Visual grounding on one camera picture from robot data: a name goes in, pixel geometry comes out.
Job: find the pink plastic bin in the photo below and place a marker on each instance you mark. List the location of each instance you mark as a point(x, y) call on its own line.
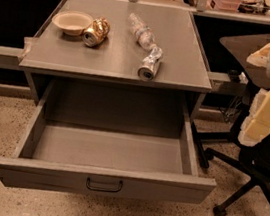
point(229, 5)

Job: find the open grey top drawer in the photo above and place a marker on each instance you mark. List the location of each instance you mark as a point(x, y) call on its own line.
point(82, 131)

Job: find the clear plastic water bottle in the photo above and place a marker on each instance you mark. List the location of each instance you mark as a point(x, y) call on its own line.
point(142, 33)

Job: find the gold crushed can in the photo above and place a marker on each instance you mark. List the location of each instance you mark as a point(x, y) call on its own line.
point(97, 32)

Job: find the black drawer handle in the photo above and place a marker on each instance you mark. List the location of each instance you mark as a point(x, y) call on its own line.
point(104, 186)

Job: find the black office chair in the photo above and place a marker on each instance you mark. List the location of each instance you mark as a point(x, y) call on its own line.
point(253, 161)

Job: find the grey drawer cabinet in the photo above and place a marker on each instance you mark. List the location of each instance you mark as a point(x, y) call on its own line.
point(119, 57)

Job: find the metal shelf bracket right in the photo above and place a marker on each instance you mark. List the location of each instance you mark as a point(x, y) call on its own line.
point(201, 5)

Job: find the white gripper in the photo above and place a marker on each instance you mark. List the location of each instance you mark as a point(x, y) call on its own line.
point(256, 126)

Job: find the silver redbull can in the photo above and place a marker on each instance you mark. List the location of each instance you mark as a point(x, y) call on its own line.
point(150, 64)

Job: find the cream paper bowl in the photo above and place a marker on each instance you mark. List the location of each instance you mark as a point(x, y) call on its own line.
point(72, 23)

